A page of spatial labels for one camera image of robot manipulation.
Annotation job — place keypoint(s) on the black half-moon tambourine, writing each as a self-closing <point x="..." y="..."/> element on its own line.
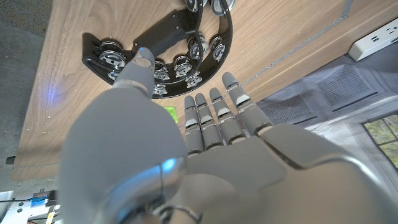
<point x="164" y="34"/>

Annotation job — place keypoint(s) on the printed window backdrop cloth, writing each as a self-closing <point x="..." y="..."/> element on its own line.
<point x="342" y="93"/>

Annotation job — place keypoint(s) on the white power strip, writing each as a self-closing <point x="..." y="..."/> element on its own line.
<point x="373" y="40"/>

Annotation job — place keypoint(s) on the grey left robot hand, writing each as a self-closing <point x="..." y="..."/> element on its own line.
<point x="248" y="180"/>

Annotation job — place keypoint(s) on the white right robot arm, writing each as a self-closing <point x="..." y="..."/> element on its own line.
<point x="18" y="208"/>

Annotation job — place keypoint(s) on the green block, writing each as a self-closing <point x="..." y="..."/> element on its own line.
<point x="171" y="113"/>

